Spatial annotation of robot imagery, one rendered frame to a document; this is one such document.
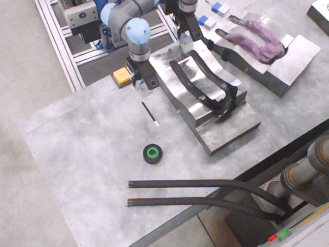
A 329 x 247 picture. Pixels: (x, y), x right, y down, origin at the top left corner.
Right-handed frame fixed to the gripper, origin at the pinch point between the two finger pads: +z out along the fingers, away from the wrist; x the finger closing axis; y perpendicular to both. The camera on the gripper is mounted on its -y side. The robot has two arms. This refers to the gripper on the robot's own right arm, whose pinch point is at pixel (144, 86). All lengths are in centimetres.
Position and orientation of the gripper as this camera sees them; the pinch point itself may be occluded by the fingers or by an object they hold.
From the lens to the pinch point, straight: 146.6
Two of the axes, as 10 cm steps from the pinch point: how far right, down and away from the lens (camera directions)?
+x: -8.5, 4.7, -2.3
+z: -0.2, 4.1, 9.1
